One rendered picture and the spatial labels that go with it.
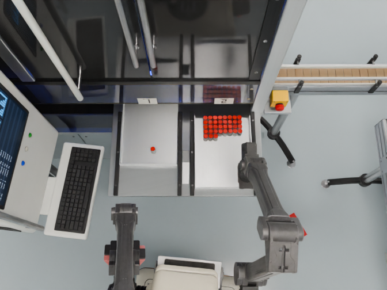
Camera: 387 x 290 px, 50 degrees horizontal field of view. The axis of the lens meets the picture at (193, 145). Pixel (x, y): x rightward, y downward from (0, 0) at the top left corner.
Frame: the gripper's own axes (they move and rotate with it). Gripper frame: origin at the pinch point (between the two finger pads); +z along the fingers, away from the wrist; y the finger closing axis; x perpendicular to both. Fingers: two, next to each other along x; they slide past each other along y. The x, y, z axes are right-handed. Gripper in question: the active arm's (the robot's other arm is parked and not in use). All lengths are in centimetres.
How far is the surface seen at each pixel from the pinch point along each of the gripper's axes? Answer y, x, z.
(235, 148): 19.5, 1.5, 20.1
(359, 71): 57, -58, 16
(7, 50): 38, 85, -37
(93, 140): 37, 79, 61
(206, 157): 15.1, 15.1, 19.8
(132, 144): 22, 50, 19
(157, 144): 21.8, 37.8, 19.6
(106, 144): 37, 73, 68
